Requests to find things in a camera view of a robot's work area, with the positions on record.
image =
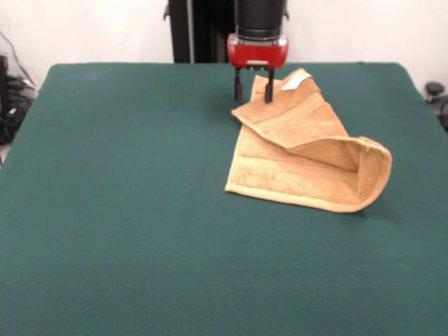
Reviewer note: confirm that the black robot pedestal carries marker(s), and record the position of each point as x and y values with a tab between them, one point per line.
203	31

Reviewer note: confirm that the dark green table cloth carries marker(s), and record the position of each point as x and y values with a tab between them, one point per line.
105	245

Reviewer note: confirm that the tan terry towel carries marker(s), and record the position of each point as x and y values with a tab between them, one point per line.
297	168

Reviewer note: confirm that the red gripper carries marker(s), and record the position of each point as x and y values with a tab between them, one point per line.
257	54

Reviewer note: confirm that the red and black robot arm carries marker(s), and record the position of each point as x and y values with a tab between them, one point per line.
259	17

